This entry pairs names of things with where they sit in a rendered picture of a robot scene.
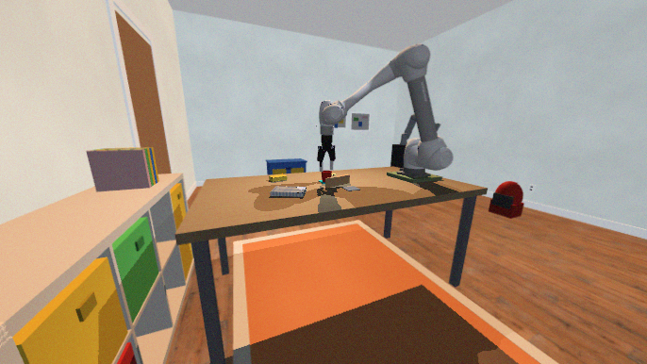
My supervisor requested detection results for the blue and white checkered cloth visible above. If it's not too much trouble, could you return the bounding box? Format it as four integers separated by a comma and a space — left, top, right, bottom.
270, 186, 307, 197

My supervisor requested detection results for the yellow sponge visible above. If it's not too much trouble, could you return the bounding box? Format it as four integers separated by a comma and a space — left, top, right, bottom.
269, 174, 288, 182

